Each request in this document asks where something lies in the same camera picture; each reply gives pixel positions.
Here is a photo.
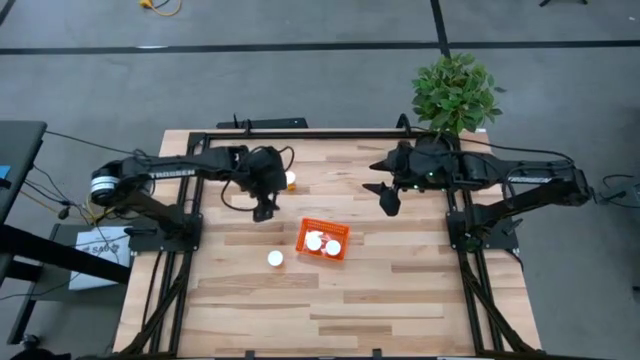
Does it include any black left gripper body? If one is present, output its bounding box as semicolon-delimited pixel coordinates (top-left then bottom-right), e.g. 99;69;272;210
234;146;289;197

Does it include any black desk beam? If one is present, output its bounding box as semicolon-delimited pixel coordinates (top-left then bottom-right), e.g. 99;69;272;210
0;223;132;285

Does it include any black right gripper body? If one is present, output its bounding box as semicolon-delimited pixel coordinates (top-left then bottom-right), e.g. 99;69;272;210
392;141;451;191

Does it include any black metal table frame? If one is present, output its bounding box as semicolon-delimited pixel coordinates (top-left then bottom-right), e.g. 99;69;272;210
119;129;539;360

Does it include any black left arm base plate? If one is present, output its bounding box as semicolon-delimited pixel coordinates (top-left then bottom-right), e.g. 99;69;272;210
128;213;204;252

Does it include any green potted plant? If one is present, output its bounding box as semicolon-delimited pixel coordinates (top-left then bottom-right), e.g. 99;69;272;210
410;52;504;137

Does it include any black router with antennas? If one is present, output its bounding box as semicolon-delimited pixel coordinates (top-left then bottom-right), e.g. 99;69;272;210
216;113;310;130

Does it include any long black cable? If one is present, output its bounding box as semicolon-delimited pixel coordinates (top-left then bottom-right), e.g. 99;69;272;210
44;129;147;156

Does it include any orange plastic basket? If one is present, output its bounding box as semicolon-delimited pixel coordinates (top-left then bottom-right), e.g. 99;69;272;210
294;216;351;262

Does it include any yellow extension cable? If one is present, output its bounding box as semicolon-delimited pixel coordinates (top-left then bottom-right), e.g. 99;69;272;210
138;0;183;18

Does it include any grey desk top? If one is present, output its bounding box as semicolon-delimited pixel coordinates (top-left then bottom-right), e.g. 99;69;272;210
0;119;49;226

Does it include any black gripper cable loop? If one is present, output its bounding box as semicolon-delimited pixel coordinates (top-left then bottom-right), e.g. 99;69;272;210
220;144;296;214

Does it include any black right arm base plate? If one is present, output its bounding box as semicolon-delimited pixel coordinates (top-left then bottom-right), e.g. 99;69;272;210
446;209;520;251

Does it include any black chair part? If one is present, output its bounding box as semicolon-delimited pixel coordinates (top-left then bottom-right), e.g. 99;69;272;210
9;347;71;360

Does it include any white printed paper sheet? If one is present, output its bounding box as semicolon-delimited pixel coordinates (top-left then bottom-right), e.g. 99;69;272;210
69;227;132;291

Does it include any yellow coiled cable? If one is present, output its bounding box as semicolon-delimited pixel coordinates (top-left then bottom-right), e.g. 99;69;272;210
19;188;114;225

